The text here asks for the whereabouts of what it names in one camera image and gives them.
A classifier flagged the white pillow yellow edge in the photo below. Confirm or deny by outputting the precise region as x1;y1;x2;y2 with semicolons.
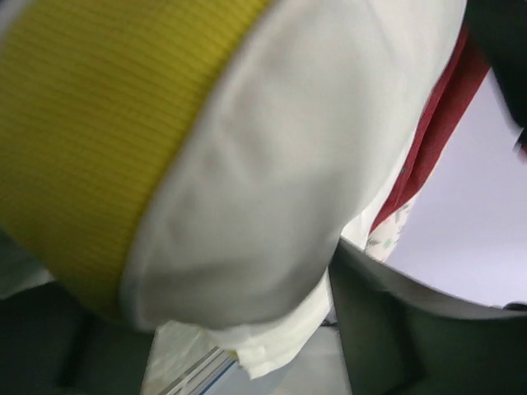
1;1;466;379

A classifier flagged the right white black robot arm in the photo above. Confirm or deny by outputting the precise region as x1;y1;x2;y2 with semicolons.
465;0;526;153

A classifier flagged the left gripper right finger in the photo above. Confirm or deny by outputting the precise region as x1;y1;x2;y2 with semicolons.
329;241;526;395

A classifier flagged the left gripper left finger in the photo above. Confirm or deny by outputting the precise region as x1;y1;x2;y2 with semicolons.
1;283;154;395

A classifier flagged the floral patterned white pillow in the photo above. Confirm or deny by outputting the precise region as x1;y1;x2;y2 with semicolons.
365;198;415;263

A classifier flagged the red pillowcase grey print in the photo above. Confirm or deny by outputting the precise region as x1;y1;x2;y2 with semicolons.
371;27;489;229

